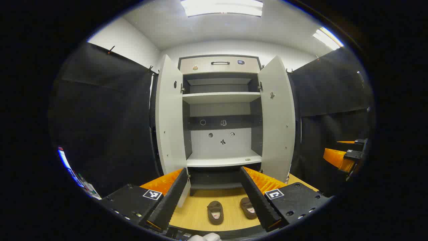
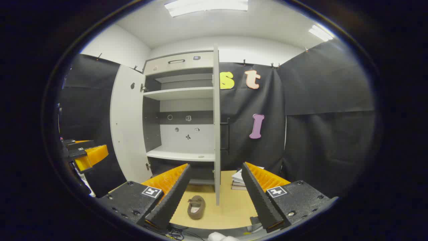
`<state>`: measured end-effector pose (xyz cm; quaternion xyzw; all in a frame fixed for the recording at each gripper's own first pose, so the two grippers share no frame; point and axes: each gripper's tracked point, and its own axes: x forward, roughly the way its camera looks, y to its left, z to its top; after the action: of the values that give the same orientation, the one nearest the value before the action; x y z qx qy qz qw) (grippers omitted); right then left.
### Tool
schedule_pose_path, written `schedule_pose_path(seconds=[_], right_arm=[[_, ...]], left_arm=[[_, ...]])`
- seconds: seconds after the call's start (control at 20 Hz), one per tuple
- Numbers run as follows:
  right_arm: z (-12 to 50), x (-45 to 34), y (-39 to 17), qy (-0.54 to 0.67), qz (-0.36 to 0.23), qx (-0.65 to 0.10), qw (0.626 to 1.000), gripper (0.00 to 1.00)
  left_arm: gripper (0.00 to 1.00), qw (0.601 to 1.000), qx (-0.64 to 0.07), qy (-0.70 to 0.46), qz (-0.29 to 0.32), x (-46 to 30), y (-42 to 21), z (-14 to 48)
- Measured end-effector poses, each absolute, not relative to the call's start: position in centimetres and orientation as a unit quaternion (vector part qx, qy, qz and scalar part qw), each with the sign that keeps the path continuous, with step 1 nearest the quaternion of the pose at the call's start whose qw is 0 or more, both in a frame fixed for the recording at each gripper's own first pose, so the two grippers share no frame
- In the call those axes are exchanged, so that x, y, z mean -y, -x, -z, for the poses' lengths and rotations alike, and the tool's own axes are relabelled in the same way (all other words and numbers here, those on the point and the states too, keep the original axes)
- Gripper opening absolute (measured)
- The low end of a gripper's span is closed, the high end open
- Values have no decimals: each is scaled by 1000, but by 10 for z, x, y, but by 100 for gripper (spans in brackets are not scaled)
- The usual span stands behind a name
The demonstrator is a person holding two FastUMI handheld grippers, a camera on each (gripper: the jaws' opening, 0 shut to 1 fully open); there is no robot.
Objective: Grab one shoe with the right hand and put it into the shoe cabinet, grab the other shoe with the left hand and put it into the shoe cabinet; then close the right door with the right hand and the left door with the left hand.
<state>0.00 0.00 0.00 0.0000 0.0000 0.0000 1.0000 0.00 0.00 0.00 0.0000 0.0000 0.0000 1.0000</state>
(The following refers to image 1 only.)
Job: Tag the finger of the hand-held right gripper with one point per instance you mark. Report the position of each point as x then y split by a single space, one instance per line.
349 142
334 157

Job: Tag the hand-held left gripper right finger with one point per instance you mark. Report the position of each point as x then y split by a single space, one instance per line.
257 201

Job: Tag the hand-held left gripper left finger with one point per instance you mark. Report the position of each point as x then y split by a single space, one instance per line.
170 201

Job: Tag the brown fuzzy shoe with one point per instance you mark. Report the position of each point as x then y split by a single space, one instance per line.
244 206
210 214

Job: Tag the white cabinet door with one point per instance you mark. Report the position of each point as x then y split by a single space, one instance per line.
277 134
170 127

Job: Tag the grey white shoe cabinet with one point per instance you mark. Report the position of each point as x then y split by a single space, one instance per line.
220 97

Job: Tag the beige cabinet drawer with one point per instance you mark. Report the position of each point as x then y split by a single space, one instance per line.
220 68

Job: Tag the light wooden platform board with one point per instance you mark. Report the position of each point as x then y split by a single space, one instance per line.
230 214

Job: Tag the white board with pens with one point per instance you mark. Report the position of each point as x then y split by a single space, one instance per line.
87 189

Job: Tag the ceiling light panel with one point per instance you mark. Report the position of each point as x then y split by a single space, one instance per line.
222 7
327 38

